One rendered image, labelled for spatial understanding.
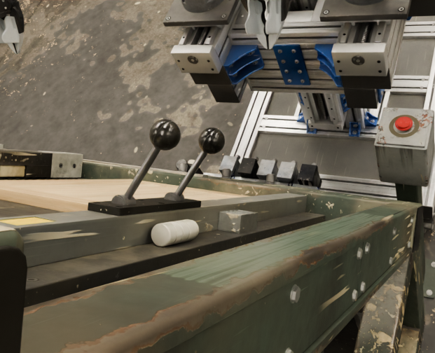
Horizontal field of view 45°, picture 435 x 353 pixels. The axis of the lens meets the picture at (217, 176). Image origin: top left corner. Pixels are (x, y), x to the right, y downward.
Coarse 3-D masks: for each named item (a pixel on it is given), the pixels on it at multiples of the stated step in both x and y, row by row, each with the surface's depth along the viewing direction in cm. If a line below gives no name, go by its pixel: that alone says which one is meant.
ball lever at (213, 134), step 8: (208, 128) 72; (216, 128) 72; (200, 136) 72; (208, 136) 71; (216, 136) 71; (200, 144) 72; (208, 144) 71; (216, 144) 71; (224, 144) 73; (200, 152) 73; (208, 152) 72; (216, 152) 72; (200, 160) 73; (192, 168) 74; (192, 176) 74; (184, 184) 75; (176, 192) 75; (176, 200) 74
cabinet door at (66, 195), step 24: (0, 192) 93; (24, 192) 92; (48, 192) 98; (72, 192) 102; (96, 192) 107; (120, 192) 112; (144, 192) 117; (168, 192) 123; (192, 192) 130; (216, 192) 134
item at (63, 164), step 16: (0, 160) 130; (16, 160) 135; (32, 160) 140; (48, 160) 145; (64, 160) 150; (80, 160) 156; (32, 176) 140; (48, 176) 145; (64, 176) 151; (80, 176) 157
